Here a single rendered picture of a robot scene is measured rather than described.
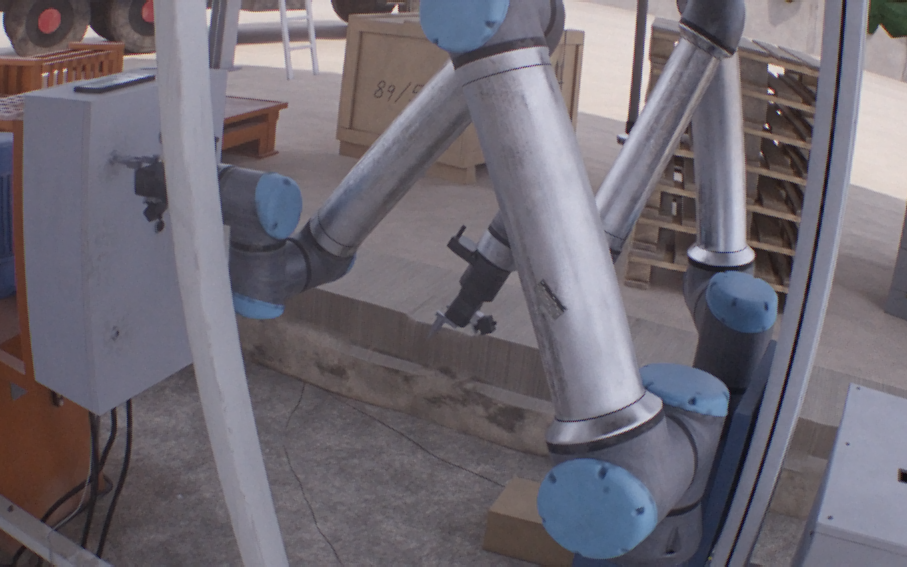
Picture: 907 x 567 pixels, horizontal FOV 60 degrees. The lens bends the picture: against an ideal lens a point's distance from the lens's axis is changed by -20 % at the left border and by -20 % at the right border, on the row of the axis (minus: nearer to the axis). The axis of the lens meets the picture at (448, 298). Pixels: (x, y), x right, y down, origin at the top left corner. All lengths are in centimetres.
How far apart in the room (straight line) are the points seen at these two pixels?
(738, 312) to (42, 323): 131
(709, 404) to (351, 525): 153
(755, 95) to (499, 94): 237
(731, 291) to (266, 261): 81
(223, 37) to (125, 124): 671
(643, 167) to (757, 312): 33
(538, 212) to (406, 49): 368
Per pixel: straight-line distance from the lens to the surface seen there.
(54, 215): 168
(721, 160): 177
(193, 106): 126
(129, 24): 1017
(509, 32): 107
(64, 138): 162
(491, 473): 289
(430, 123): 130
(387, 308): 308
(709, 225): 181
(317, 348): 325
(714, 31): 160
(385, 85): 480
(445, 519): 265
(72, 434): 251
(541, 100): 107
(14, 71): 791
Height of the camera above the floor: 150
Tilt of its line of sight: 21 degrees down
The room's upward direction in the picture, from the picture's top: 6 degrees clockwise
